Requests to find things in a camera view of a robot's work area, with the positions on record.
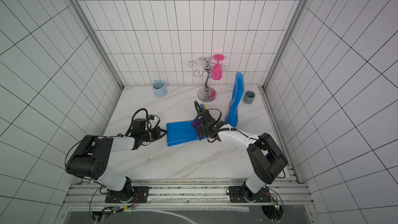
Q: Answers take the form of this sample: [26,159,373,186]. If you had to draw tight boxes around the pink wine glass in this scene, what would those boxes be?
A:
[211,54,225,80]

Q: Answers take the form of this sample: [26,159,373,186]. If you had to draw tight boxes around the blue rubber boot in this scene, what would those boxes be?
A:
[226,72,245,128]
[166,119,200,147]

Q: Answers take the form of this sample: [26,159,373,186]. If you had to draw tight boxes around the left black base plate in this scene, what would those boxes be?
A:
[105,186,150,204]

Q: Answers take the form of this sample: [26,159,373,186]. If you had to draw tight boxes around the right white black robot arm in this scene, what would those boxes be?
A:
[194,109,288,199]

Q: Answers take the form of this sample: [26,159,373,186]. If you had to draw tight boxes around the light blue mug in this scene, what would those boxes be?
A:
[152,80,167,97]

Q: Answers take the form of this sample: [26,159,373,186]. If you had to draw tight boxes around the purple cloth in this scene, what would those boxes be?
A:
[191,117,205,140]

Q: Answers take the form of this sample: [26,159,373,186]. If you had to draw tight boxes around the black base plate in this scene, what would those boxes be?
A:
[105,186,150,204]
[227,186,273,203]

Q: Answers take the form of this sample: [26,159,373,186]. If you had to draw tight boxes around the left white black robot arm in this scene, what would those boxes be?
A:
[65,118,167,192]

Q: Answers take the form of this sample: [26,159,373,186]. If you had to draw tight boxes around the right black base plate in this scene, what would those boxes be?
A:
[227,186,273,203]

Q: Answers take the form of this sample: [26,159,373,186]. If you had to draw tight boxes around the chrome glass holder stand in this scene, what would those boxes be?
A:
[188,57,227,103]

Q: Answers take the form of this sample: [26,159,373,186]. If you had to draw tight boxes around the aluminium mounting rail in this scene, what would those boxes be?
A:
[64,178,314,212]

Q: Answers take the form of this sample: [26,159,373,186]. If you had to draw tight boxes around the grey-teal cup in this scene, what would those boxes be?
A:
[243,90,256,104]

